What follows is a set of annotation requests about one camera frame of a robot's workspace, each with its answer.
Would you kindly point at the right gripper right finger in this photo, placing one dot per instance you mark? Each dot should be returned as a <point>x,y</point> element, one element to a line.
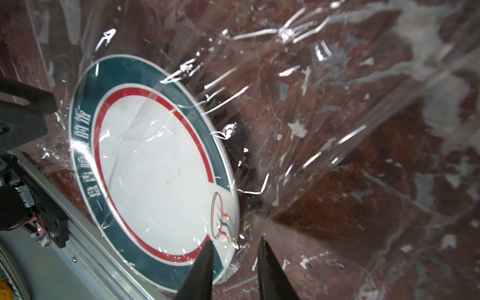
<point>273,282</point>

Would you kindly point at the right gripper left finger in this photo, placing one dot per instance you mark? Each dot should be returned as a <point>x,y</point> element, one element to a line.
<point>199,282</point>

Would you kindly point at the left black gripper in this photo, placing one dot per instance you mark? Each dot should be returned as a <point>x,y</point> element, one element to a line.
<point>23,113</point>

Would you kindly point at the white plate green rim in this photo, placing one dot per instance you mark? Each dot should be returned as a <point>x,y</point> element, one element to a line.
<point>155,176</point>

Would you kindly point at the purple plate of toy food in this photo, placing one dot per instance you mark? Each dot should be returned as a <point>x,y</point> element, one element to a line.
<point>13,283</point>

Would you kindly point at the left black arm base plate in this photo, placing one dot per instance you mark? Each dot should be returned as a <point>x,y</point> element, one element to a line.
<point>24,204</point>

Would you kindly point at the clear plastic wrap sheet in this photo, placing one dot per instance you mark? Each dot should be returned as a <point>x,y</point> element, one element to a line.
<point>291,87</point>

